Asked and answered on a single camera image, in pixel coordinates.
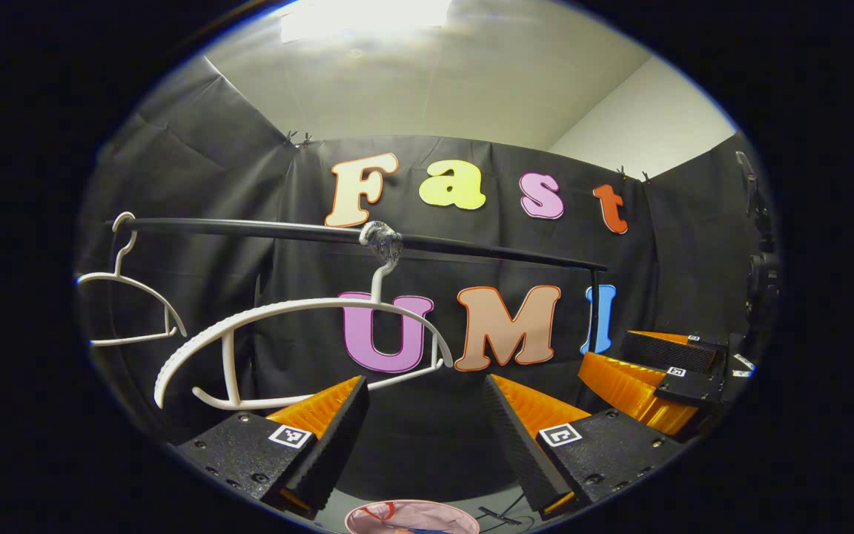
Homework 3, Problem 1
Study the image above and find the black clothes rack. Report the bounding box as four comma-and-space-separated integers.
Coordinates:
108, 217, 609, 357

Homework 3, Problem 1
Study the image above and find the tangle of black cables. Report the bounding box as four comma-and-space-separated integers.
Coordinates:
479, 493, 528, 527

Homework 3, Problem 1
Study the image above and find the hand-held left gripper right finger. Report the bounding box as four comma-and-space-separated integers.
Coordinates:
483, 373, 687, 520

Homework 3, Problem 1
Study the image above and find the pink laundry hamper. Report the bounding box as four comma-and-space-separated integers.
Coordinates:
344, 499, 481, 534

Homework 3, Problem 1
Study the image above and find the white hanger with taped hook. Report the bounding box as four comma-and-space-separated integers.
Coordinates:
154, 221, 455, 411

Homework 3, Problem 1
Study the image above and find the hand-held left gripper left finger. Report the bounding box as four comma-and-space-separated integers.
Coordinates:
175, 375, 370, 514

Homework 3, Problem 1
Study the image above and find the plain white plastic hanger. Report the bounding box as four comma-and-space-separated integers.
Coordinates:
75, 211, 188, 347

